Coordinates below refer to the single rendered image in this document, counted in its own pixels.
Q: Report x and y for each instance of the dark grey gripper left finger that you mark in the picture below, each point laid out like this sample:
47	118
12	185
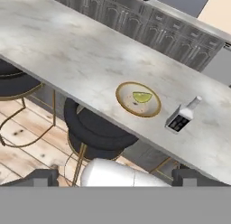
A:
43	177

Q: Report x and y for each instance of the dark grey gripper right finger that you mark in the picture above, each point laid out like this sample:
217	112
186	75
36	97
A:
186	177

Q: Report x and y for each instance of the white liquor bottle, black label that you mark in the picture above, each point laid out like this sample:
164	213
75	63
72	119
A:
183	114

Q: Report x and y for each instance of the beige bowl with gold rim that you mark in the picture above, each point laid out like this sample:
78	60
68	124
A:
144	108

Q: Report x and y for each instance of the green lemon wedge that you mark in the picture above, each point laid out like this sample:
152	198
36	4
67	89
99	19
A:
142	97

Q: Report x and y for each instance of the grey cabinet run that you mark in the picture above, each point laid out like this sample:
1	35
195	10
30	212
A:
156	29

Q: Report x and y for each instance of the black stool with gold legs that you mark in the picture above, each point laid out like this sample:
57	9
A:
96	131
15	84

